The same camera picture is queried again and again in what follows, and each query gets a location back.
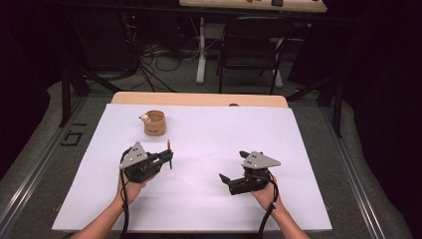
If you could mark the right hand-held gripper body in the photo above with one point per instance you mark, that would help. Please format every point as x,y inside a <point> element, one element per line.
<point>260,161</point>

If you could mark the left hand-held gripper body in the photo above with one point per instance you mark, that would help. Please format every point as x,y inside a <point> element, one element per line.
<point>134,157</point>

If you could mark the tan pen holder cup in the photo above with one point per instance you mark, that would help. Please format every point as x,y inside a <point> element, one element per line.
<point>154,127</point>

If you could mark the person's left hand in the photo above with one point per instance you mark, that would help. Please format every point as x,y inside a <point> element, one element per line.
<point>131,192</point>

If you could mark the person's right hand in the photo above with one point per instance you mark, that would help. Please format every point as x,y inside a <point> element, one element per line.
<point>267,199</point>

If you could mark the white board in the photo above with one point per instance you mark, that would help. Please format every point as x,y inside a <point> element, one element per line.
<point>205,132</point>

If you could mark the wooden table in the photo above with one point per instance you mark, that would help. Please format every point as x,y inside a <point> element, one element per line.
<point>199,99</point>

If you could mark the white desk leg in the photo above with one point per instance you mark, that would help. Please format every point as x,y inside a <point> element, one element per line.
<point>201,49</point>
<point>279,81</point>

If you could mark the black folding chair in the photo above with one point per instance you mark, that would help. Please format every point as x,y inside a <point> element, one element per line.
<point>252,56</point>

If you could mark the dark equipment stack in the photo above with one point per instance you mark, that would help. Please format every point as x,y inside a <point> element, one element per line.
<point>130,36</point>

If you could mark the light wooden desk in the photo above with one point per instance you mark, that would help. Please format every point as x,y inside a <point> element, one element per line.
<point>215,5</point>

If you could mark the small red item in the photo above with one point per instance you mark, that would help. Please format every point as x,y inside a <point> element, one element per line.
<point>251,1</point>

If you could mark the small black item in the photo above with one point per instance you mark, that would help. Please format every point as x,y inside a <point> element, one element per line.
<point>277,2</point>

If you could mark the aluminium floor rail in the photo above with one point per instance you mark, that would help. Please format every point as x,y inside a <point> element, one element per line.
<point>40,166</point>
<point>351,166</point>

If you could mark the black metal frame stand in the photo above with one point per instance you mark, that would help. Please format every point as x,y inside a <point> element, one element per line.
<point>337,106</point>
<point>65,96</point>

